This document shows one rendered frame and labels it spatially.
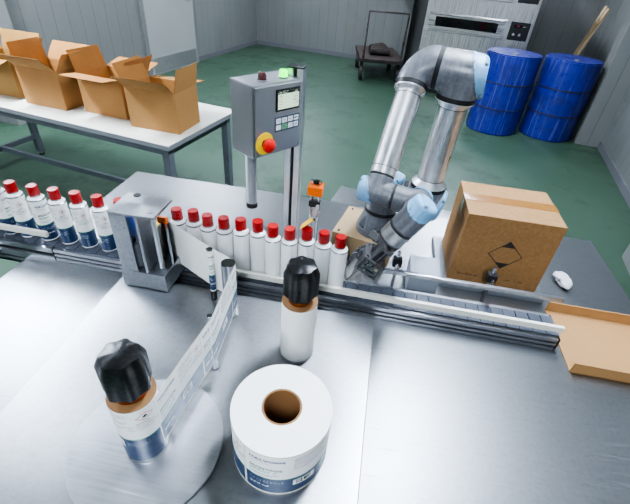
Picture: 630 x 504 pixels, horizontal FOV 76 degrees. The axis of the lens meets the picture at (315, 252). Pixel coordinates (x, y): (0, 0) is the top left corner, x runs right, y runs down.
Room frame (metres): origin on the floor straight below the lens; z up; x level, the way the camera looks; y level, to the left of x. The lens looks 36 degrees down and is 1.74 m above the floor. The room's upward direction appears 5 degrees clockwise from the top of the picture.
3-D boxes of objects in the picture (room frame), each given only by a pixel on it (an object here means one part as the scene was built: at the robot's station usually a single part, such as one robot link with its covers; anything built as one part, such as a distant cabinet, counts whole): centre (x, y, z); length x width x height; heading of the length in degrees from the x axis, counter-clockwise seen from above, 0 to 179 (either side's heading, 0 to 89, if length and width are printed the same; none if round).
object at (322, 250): (0.99, -0.02, 0.98); 0.05 x 0.05 x 0.20
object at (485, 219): (1.22, -0.64, 0.99); 0.30 x 0.24 x 0.27; 83
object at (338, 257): (0.98, -0.07, 0.98); 0.05 x 0.05 x 0.20
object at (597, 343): (0.87, -0.92, 0.85); 0.30 x 0.26 x 0.04; 83
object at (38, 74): (2.80, 1.84, 0.97); 0.45 x 0.44 x 0.37; 165
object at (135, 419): (0.43, 0.32, 1.04); 0.09 x 0.09 x 0.29
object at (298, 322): (0.71, 0.03, 1.03); 0.09 x 0.09 x 0.30
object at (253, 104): (1.10, 0.16, 1.38); 0.17 x 0.10 x 0.19; 138
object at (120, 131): (2.92, 1.83, 0.39); 2.20 x 0.80 x 0.78; 72
